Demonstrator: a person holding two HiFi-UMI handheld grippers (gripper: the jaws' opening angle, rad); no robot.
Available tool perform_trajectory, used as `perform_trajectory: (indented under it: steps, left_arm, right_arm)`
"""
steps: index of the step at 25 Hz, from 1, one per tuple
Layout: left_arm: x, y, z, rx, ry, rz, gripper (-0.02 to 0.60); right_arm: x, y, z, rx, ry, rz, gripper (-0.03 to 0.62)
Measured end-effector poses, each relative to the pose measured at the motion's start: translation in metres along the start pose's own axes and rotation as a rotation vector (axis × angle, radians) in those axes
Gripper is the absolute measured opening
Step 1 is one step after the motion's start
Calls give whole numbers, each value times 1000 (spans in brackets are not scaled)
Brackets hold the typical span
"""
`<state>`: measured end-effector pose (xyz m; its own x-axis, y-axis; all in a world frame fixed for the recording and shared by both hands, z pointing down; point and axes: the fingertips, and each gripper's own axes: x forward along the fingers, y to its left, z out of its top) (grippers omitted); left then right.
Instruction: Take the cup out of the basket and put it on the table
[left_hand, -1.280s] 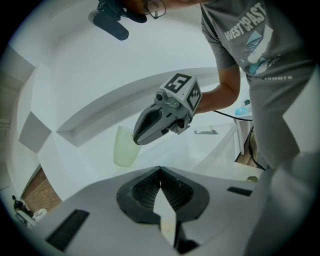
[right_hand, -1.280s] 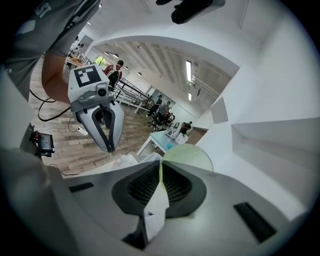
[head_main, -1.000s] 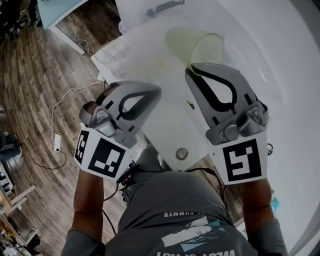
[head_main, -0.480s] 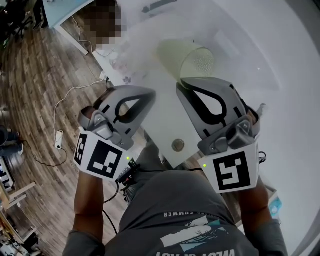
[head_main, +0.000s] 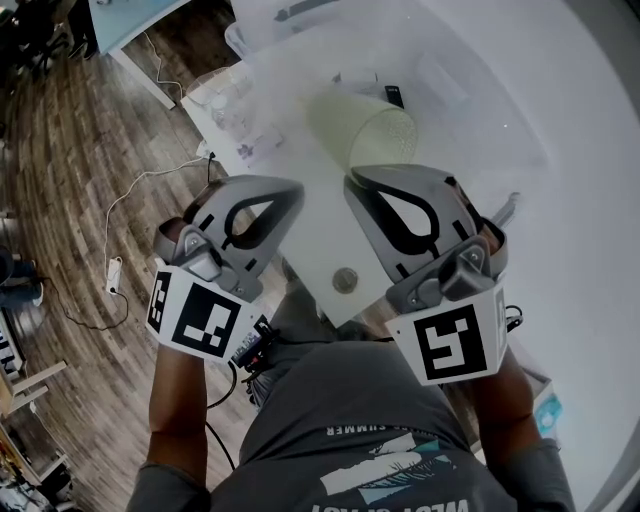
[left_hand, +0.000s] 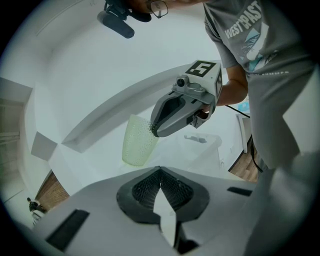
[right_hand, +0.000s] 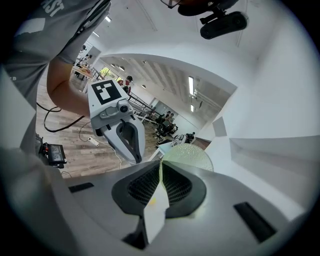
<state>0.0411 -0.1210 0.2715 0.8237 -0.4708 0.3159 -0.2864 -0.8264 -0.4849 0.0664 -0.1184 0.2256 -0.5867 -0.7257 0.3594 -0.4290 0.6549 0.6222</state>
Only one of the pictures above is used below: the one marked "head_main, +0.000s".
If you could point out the person's left hand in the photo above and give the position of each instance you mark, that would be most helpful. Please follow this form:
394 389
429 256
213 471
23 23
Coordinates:
170 228

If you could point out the black office chair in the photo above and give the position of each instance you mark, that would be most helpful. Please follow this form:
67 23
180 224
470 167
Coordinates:
42 35

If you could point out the person's left forearm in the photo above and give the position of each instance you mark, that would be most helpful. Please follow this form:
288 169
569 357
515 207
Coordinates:
177 400

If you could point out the white desk frame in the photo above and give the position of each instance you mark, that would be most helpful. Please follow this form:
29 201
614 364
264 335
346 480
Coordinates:
40 380

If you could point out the small black flat item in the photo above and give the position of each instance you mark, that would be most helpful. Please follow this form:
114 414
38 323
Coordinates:
394 95

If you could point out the round metal table grommet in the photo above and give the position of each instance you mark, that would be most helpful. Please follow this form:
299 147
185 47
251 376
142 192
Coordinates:
345 279

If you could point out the teal round object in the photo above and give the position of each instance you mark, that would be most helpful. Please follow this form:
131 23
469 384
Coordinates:
550 415

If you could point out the clear plastic jar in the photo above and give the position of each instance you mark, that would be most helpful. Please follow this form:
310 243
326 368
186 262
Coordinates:
227 110

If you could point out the small black display module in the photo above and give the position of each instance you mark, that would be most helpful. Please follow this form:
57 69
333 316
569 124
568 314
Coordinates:
250 345

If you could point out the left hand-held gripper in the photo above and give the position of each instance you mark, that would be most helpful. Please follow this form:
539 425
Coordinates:
205 320

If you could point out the white packet with purple print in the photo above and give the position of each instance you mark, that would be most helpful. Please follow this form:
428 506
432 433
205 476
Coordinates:
257 145

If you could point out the white table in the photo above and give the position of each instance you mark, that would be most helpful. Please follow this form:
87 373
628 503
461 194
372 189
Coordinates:
325 280

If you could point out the person's gray trousers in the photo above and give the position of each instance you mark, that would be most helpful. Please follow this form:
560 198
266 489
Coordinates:
300 320

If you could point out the person's right hand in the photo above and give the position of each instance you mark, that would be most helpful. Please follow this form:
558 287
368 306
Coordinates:
480 217

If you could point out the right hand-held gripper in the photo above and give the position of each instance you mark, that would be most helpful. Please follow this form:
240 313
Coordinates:
450 345

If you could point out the light blue topped table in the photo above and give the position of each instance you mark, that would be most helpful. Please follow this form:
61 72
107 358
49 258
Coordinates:
125 25

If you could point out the clear plastic bin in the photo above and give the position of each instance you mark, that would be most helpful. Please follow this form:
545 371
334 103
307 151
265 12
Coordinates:
475 115

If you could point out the person's right forearm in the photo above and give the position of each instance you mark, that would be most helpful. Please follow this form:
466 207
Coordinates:
505 400

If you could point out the person's gray printed shirt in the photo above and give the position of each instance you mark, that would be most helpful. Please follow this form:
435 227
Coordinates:
350 400

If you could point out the translucent pale green cup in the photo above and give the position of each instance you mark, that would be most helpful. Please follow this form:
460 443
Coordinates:
350 127

